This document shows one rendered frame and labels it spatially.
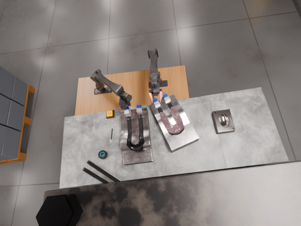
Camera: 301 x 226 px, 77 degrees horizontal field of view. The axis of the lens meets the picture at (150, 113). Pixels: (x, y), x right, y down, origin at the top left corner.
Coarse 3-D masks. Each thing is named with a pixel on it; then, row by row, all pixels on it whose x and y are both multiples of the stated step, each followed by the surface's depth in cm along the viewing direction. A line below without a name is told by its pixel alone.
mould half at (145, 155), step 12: (144, 108) 181; (120, 120) 180; (132, 120) 178; (144, 120) 177; (132, 132) 173; (144, 132) 171; (120, 144) 166; (144, 144) 163; (132, 156) 168; (144, 156) 167
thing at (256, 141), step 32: (224, 96) 184; (256, 96) 179; (64, 128) 195; (96, 128) 190; (256, 128) 168; (64, 160) 182; (96, 160) 178; (160, 160) 170; (192, 160) 166; (224, 160) 162; (256, 160) 159
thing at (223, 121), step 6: (216, 114) 171; (222, 114) 171; (228, 114) 169; (216, 120) 169; (222, 120) 171; (228, 120) 168; (216, 126) 168; (222, 126) 166; (228, 126) 165; (234, 126) 165; (216, 132) 171; (222, 132) 167; (228, 132) 169
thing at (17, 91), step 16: (0, 80) 255; (16, 80) 283; (0, 96) 251; (16, 96) 277; (0, 112) 247; (16, 112) 272; (0, 128) 242; (16, 128) 268; (0, 144) 239; (16, 144) 263; (0, 160) 259; (16, 160) 266
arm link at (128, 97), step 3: (123, 87) 163; (123, 90) 164; (120, 93) 162; (123, 93) 161; (126, 93) 159; (123, 96) 162; (126, 96) 158; (129, 96) 161; (126, 99) 160; (129, 99) 162
